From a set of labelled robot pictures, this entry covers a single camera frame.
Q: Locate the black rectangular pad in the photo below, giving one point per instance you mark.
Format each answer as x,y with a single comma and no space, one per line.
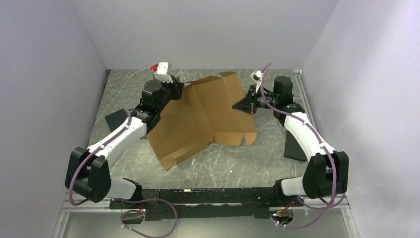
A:
116,119
293,150

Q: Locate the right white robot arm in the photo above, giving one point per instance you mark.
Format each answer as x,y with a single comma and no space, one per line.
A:
327,169

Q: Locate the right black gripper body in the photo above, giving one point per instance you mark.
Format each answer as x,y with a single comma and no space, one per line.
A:
258,101

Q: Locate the left black rectangular pad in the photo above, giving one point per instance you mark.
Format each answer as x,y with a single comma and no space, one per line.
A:
116,119

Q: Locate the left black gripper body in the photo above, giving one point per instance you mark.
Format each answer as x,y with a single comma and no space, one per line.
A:
170,91

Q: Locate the brown cardboard box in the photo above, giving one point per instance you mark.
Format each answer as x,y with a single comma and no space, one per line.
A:
204,115

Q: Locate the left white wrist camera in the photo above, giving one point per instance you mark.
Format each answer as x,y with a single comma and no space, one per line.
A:
162,72

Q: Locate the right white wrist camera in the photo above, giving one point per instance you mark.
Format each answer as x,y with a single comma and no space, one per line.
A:
256,76

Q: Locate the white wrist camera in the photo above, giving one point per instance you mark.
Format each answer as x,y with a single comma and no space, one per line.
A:
256,76
162,72

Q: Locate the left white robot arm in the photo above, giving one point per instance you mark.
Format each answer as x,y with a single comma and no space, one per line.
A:
88,174

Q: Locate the right black rectangular pad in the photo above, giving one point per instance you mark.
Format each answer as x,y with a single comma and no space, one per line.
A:
293,150

